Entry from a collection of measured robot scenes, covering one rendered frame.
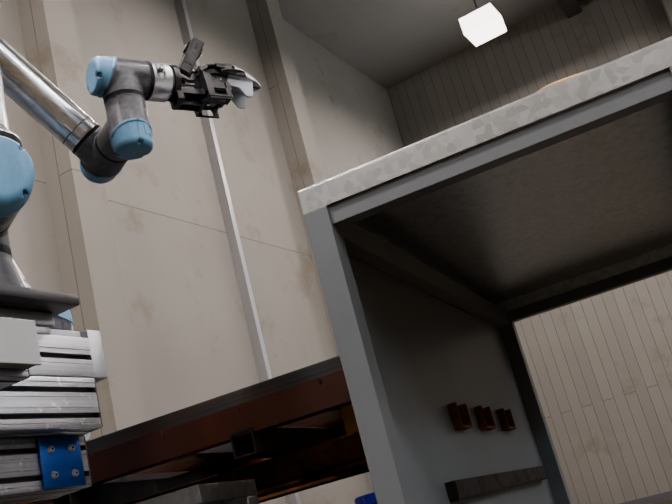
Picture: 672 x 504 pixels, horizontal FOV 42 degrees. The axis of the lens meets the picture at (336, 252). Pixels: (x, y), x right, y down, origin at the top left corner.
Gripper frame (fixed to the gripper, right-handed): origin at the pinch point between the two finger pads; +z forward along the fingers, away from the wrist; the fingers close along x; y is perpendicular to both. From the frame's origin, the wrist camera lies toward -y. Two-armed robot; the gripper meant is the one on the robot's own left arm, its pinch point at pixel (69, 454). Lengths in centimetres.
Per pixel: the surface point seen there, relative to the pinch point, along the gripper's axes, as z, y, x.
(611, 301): -159, 72, 984
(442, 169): -13, 113, -50
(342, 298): 0, 94, -50
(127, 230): -221, -211, 366
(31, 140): -274, -221, 284
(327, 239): -9, 94, -50
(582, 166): -18, 131, -12
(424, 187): -11, 110, -50
